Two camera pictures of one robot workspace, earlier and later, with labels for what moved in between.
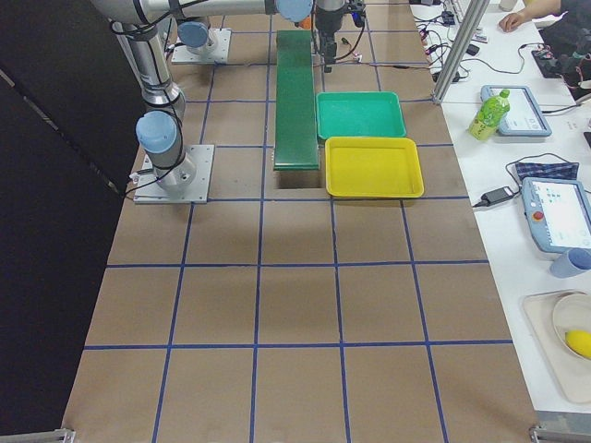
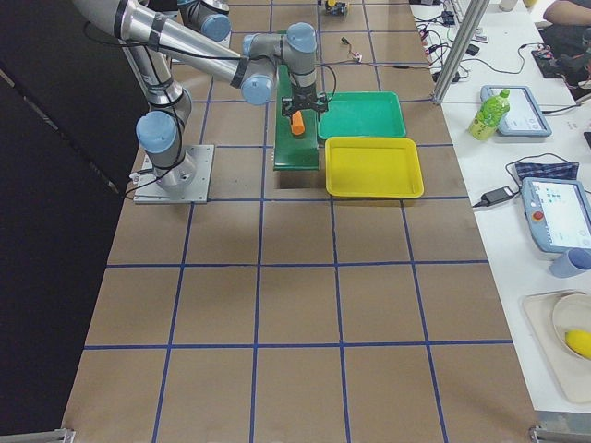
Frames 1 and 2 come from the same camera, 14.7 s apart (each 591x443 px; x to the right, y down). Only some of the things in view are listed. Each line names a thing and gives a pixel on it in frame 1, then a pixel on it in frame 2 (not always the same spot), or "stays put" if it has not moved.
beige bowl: (572, 312) stays put
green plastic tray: (359, 114) stays put
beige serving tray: (572, 370) stays put
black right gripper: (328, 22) to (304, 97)
